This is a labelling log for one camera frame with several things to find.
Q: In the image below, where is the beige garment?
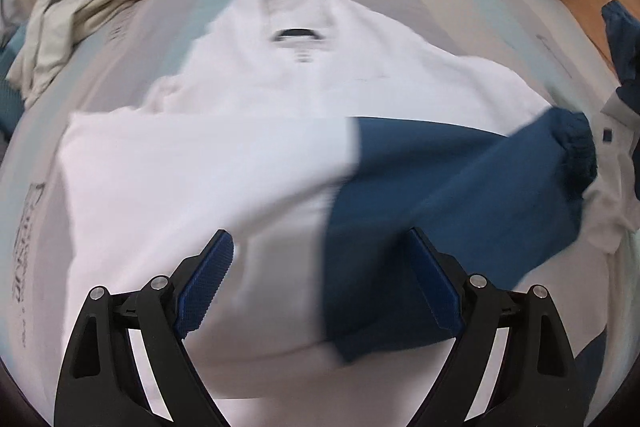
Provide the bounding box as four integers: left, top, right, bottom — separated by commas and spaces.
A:
19, 0, 171, 108

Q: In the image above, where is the white and blue jacket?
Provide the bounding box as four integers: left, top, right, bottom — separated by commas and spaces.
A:
59, 0, 640, 410

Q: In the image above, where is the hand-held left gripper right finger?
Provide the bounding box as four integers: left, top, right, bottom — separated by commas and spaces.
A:
407, 227, 584, 427

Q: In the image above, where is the teal suitcase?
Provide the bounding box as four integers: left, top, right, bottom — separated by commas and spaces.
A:
0, 24, 27, 135

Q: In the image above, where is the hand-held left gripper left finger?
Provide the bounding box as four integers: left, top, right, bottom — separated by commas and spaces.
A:
54, 229, 236, 427

